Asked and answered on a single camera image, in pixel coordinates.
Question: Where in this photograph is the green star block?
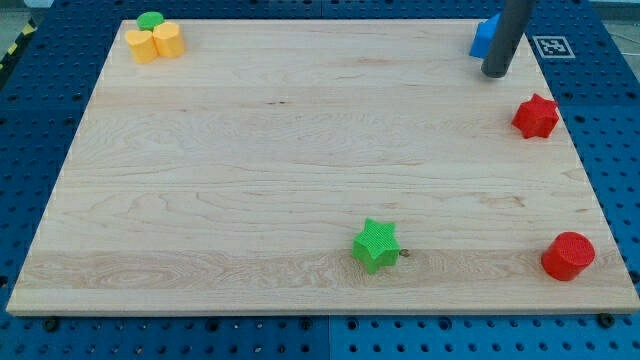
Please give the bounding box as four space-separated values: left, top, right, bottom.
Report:
352 218 401 274

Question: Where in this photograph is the red star block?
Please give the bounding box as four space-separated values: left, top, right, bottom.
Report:
511 93 559 139

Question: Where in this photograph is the wooden board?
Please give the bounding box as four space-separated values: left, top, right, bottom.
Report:
7 19 639 317

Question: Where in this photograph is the blue block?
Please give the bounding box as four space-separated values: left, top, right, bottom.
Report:
469 13 501 59

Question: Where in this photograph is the green cylinder block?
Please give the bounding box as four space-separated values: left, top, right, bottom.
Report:
136 11 165 31

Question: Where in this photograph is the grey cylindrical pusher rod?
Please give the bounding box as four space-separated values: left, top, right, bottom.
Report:
481 0 536 78

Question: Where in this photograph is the red cylinder block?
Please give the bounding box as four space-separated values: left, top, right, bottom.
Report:
541 232 596 281

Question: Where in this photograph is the fiducial marker tag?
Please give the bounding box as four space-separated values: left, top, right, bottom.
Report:
533 35 575 59

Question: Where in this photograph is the black bolt left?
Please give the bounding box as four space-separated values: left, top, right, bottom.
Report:
42 317 59 333

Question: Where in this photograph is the black bolt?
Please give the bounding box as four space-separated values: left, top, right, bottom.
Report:
42 317 59 333
597 313 616 329

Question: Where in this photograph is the black bolt right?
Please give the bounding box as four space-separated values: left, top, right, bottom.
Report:
597 313 616 329

